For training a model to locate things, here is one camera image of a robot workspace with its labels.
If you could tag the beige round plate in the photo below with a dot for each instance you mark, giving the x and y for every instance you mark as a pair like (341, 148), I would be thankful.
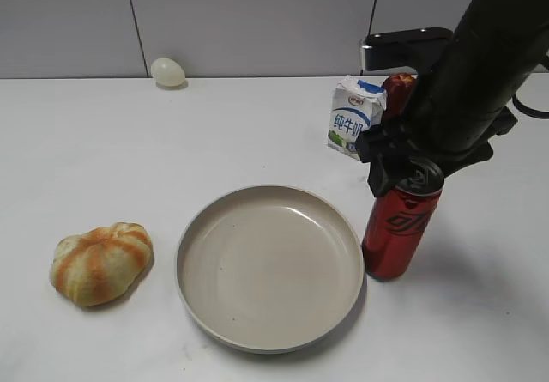
(269, 269)

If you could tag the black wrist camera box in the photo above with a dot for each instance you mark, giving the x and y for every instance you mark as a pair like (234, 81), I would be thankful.
(418, 49)

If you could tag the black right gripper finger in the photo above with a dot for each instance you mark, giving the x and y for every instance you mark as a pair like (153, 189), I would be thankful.
(389, 139)

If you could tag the white milk carton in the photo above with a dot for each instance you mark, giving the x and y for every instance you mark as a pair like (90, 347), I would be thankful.
(356, 106)

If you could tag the red cola can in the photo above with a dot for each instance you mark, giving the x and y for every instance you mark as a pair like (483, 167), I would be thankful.
(398, 221)

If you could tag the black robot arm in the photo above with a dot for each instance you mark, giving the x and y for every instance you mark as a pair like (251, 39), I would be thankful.
(496, 34)

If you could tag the orange striped bread bun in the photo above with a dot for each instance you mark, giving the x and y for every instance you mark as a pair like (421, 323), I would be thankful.
(99, 266)

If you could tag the dark red canele cake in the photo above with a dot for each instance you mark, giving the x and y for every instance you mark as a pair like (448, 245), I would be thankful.
(398, 87)

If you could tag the pale white egg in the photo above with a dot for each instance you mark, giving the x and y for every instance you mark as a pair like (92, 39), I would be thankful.
(167, 73)

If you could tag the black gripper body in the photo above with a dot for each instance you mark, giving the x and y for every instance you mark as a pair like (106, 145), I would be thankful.
(452, 113)

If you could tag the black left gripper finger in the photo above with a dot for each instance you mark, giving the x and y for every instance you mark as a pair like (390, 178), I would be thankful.
(387, 171)

